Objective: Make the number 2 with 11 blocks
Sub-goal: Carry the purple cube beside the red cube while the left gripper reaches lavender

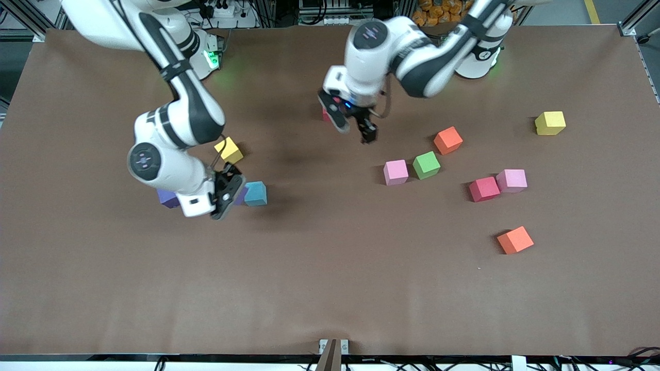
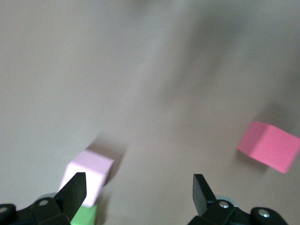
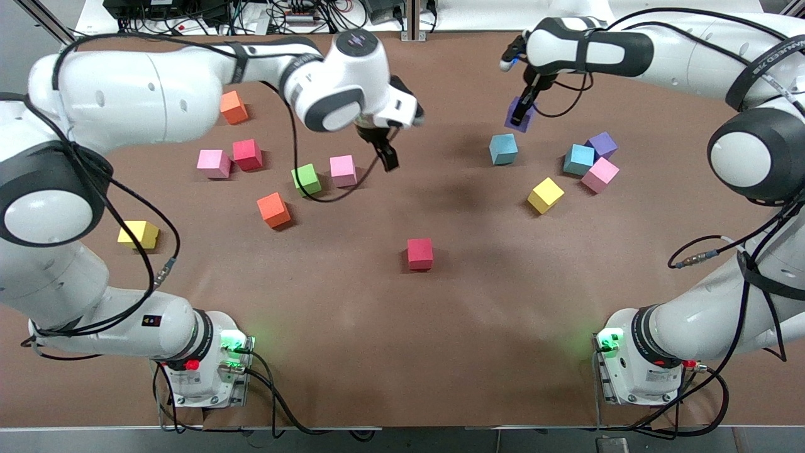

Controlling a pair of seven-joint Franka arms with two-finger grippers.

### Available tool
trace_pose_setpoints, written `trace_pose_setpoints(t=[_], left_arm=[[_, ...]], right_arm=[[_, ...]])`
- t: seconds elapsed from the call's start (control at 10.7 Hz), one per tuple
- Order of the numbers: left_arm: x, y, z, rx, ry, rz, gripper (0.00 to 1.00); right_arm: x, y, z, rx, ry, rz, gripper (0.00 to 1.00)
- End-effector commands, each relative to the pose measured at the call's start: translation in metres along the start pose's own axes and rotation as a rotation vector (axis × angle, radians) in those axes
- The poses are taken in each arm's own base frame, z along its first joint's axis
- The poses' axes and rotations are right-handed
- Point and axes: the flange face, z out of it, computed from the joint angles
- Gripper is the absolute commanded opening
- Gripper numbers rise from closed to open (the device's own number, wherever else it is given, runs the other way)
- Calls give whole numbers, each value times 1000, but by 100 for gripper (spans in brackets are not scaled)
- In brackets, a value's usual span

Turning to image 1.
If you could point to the metal bracket plate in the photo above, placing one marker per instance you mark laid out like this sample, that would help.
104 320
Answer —
323 345

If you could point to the orange foam cube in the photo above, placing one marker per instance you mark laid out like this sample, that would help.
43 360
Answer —
447 139
515 239

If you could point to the cyan foam cube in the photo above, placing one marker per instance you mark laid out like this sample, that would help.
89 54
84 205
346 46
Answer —
256 194

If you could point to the white power strip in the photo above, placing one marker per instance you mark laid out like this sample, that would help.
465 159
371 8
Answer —
337 20
227 10

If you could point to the brown paper table cover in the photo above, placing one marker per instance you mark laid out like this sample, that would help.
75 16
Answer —
330 268

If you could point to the pink foam cube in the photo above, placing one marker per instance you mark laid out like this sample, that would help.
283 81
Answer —
395 172
511 180

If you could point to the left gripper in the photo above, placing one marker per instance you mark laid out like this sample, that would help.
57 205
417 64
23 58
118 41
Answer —
364 121

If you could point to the brown camera pole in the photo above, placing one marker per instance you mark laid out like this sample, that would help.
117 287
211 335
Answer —
330 360

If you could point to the aluminium frame profile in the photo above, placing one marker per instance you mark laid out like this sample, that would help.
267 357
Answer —
36 35
628 30

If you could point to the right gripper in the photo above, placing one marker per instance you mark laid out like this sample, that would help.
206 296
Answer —
225 179

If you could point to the green foam cube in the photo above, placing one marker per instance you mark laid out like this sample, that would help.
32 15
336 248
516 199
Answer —
426 164

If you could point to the yellow foam cube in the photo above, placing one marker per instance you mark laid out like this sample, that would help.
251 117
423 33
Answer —
550 123
230 149

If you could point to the red foam cube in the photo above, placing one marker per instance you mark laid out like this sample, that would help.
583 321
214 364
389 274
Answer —
483 188
325 116

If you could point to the purple foam cube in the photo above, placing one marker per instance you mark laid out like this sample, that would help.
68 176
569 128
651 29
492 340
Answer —
166 198
241 197

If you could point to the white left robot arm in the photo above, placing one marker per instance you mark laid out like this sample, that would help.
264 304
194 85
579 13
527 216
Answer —
371 46

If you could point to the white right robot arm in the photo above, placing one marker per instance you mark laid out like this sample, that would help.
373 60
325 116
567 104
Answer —
154 159

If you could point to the orange mesh bag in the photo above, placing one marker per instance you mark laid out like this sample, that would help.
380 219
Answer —
438 13

